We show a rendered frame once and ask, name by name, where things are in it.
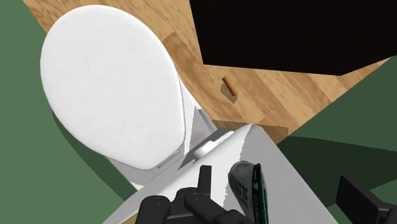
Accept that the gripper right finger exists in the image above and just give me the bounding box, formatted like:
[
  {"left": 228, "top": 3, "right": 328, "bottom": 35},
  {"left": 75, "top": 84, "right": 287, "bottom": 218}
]
[{"left": 336, "top": 175, "right": 397, "bottom": 224}]

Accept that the white toilet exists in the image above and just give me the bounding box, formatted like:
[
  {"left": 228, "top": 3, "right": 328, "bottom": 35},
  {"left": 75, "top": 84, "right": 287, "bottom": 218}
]
[{"left": 39, "top": 4, "right": 340, "bottom": 224}]

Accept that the dark green flat container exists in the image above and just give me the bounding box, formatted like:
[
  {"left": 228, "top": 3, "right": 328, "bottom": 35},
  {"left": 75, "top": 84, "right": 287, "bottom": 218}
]
[{"left": 228, "top": 160, "right": 269, "bottom": 224}]

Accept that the small orange cylinder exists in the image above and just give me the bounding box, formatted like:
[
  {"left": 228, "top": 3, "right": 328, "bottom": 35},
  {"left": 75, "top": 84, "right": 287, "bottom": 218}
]
[{"left": 221, "top": 75, "right": 239, "bottom": 97}]

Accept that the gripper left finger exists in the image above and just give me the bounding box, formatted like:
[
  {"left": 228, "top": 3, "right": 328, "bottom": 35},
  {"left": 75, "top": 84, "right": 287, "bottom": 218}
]
[{"left": 136, "top": 165, "right": 256, "bottom": 224}]

